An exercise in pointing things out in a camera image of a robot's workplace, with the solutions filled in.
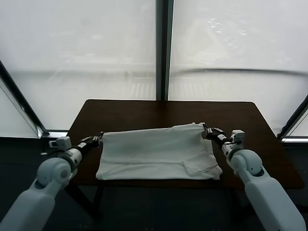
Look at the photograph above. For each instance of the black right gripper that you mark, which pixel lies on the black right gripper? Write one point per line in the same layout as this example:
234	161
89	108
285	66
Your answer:
220	138

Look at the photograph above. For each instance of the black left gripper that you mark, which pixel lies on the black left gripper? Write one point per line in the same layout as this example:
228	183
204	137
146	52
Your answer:
85	146

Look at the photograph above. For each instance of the white t-shirt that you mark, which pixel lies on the white t-shirt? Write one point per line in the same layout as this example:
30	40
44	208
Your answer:
154	154

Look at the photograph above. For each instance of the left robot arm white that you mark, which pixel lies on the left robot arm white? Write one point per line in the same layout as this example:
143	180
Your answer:
45	178

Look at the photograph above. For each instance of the dark vertical window mullion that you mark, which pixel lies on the dark vertical window mullion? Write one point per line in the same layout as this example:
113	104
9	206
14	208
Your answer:
164	48

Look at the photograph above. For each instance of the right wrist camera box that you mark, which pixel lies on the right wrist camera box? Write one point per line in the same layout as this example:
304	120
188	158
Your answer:
238	136

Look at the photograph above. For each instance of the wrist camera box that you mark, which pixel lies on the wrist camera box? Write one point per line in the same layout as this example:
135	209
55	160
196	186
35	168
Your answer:
63	143
238	136

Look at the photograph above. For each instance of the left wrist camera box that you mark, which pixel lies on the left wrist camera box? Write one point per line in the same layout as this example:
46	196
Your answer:
63	143

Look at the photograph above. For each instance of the slanted dark frame post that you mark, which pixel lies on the slanted dark frame post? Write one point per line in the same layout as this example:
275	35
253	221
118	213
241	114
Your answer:
291	121
24	102

